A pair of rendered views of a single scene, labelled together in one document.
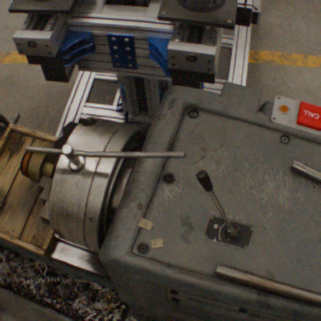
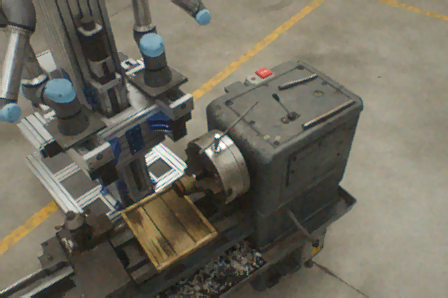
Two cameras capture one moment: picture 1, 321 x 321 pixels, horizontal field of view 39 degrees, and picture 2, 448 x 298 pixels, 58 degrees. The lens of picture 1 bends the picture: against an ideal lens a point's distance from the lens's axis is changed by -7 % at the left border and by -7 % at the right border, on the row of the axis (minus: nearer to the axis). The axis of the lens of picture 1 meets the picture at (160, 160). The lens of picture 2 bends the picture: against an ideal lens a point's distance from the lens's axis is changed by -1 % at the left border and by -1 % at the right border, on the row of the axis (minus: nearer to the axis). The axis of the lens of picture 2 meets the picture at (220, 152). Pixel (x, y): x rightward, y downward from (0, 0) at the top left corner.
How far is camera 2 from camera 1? 1.19 m
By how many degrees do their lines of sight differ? 35
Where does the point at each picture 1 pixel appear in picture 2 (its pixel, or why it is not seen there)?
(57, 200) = (223, 169)
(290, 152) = (273, 87)
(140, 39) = (142, 123)
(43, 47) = (107, 155)
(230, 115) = (241, 94)
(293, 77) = not seen: hidden behind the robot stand
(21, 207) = (178, 232)
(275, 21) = not seen: hidden behind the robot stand
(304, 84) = not seen: hidden behind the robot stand
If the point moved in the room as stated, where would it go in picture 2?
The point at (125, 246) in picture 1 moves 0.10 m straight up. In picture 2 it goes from (270, 147) to (272, 129)
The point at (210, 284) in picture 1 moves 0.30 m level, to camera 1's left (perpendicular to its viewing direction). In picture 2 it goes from (307, 132) to (275, 182)
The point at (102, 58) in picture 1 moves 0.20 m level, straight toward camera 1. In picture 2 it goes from (125, 153) to (158, 162)
